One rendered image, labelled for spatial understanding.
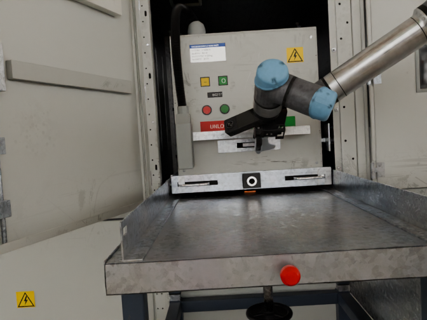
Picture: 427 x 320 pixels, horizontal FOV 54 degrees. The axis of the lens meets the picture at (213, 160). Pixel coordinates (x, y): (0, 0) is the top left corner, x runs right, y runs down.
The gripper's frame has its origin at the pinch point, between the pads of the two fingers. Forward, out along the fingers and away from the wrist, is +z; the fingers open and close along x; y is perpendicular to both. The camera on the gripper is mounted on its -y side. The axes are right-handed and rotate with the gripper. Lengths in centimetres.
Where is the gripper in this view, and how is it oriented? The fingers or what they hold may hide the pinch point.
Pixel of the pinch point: (255, 144)
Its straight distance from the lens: 128.2
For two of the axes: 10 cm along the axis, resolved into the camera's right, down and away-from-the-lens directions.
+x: -0.5, -8.9, 4.5
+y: 10.0, -0.6, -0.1
